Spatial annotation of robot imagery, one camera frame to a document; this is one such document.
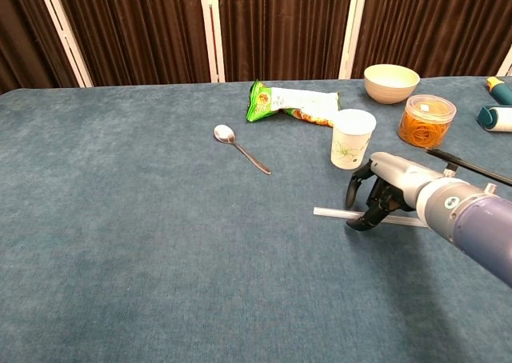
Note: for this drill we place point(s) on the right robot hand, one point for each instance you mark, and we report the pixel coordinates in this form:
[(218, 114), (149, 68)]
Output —
[(400, 175)]

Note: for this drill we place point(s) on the transparent plastic straw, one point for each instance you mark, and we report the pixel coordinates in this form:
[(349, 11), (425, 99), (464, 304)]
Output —
[(332, 212)]

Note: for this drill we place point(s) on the small white paper cup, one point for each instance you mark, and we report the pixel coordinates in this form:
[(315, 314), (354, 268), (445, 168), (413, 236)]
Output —
[(352, 147)]

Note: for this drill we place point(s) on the clear jar of rubber bands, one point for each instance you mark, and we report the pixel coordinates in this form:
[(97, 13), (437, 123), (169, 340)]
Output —
[(426, 127)]

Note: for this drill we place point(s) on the cream bowl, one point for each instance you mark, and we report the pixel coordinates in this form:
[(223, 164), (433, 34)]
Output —
[(390, 91)]

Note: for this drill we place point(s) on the green white snack packet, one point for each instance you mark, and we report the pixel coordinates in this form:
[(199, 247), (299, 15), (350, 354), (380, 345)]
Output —
[(296, 103)]

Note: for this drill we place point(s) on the brown pleated screen panel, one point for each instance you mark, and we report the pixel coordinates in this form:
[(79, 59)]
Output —
[(507, 65), (24, 39), (280, 27), (432, 23), (140, 27)]

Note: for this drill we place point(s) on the metal spoon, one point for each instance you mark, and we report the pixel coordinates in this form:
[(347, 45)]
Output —
[(224, 133)]

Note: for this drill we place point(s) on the blue velvet table cloth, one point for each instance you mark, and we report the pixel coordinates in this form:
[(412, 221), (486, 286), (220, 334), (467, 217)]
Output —
[(120, 239)]

